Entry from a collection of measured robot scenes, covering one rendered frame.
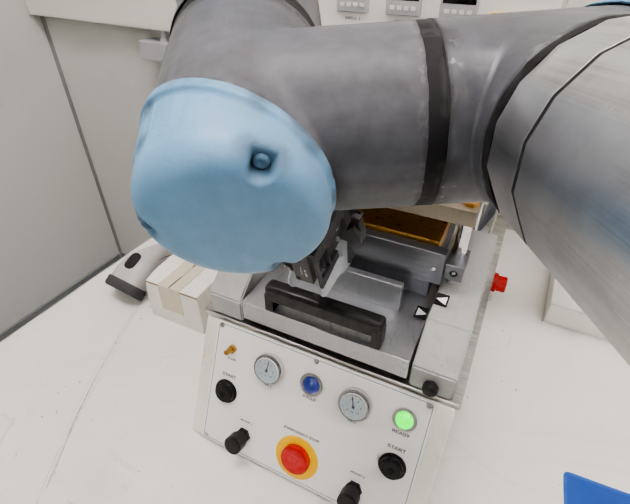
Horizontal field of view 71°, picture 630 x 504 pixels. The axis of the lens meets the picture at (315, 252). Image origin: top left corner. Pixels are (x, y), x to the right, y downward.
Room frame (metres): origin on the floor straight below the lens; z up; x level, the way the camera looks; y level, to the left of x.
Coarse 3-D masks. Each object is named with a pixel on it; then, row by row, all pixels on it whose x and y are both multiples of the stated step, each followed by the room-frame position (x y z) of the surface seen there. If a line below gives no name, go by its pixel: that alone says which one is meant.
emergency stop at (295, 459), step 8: (288, 448) 0.31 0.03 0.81; (296, 448) 0.30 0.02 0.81; (288, 456) 0.30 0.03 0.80; (296, 456) 0.30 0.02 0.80; (304, 456) 0.29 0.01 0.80; (288, 464) 0.29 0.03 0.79; (296, 464) 0.29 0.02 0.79; (304, 464) 0.29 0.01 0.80; (296, 472) 0.29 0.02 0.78; (304, 472) 0.28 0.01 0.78
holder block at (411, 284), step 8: (448, 240) 0.52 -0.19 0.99; (352, 264) 0.46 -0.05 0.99; (360, 264) 0.46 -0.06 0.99; (376, 272) 0.45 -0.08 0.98; (384, 272) 0.44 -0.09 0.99; (392, 272) 0.44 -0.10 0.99; (400, 280) 0.43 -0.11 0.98; (408, 280) 0.43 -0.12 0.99; (416, 280) 0.43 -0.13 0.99; (408, 288) 0.43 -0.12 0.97; (416, 288) 0.42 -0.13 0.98; (424, 288) 0.42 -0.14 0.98
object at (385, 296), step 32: (256, 288) 0.43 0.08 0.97; (320, 288) 0.43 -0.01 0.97; (352, 288) 0.42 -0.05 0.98; (384, 288) 0.40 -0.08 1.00; (256, 320) 0.40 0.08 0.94; (288, 320) 0.38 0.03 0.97; (320, 320) 0.38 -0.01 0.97; (416, 320) 0.38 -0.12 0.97; (352, 352) 0.34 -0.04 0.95; (384, 352) 0.33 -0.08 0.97
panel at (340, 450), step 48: (240, 336) 0.40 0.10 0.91; (240, 384) 0.37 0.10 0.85; (288, 384) 0.35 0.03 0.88; (336, 384) 0.33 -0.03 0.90; (384, 384) 0.32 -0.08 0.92; (288, 432) 0.32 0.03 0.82; (336, 432) 0.30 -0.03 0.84; (384, 432) 0.29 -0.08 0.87; (336, 480) 0.27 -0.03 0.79; (384, 480) 0.26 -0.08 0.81
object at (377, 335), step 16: (272, 288) 0.39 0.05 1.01; (288, 288) 0.39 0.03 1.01; (272, 304) 0.39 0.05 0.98; (288, 304) 0.38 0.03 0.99; (304, 304) 0.37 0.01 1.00; (320, 304) 0.36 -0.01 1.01; (336, 304) 0.36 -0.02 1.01; (336, 320) 0.35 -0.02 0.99; (352, 320) 0.34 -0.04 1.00; (368, 320) 0.34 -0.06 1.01; (384, 320) 0.34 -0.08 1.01; (384, 336) 0.34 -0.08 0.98
